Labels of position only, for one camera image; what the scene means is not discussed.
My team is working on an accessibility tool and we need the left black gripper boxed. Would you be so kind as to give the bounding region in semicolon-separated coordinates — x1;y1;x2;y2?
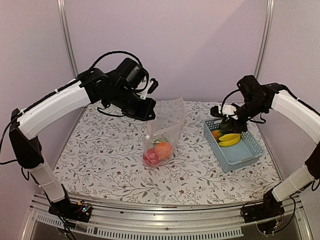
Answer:
109;85;157;121

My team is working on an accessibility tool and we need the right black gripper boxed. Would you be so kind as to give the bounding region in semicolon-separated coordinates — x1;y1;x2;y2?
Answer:
221;98;267;134

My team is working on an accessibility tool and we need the yellow toy banana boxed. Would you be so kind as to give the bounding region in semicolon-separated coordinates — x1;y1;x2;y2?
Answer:
218;133;242;147

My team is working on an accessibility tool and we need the light blue perforated basket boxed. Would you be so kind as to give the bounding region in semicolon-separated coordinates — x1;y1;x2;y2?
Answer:
203;118;264;173

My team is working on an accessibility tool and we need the clear zip top bag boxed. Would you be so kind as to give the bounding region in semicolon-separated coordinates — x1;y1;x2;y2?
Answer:
142;97;187;168

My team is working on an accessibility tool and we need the green toy watermelon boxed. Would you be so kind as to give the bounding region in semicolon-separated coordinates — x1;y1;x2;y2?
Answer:
152;136;169;146

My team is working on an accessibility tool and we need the orange toy orange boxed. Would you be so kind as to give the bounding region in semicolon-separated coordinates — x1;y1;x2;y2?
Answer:
154;142;173;160

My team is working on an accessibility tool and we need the red toy apple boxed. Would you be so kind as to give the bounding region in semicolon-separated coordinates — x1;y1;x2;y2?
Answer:
142;148;159;167

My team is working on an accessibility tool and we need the orange green toy mango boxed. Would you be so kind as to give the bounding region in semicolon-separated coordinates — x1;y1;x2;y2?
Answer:
211;129;225;142

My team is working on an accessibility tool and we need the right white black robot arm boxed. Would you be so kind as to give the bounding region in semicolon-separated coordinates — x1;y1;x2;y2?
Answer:
222;74;320;218

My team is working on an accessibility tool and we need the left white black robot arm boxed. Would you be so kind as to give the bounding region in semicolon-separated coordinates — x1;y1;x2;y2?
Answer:
9;58;159;217

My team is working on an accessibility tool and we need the green toy pepper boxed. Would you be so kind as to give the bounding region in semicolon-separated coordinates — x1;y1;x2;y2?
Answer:
219;119;229;130

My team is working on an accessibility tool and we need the floral patterned table mat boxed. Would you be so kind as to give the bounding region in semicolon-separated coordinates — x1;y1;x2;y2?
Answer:
53;101;281;205

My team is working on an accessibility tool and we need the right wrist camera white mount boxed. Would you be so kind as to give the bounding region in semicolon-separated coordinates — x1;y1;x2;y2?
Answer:
210;89;240;120

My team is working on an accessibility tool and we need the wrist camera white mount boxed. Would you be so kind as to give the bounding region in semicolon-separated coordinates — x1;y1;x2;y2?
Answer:
137;78;159;100
210;89;240;120

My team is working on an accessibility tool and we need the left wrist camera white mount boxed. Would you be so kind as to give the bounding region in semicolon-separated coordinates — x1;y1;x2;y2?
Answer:
137;78;159;100

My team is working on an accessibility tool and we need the left black braided cable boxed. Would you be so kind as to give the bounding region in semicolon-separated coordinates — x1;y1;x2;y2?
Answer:
88;51;145;73

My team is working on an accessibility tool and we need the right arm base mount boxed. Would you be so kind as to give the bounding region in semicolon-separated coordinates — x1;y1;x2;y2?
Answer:
240;190;285;235

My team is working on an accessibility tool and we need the front aluminium rail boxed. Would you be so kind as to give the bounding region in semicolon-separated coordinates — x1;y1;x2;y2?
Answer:
21;194;314;240

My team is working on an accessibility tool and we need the left aluminium frame post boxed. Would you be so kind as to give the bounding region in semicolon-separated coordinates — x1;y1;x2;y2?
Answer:
56;0;78;78

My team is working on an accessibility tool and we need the aluminium frame post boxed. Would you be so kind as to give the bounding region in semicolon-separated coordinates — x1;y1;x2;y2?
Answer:
254;0;275;80
56;0;78;78

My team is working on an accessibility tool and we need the right aluminium frame post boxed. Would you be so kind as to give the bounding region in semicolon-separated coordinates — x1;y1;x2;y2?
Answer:
254;0;275;80

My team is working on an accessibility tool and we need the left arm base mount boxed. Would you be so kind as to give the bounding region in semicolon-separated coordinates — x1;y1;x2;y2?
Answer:
48;185;93;223

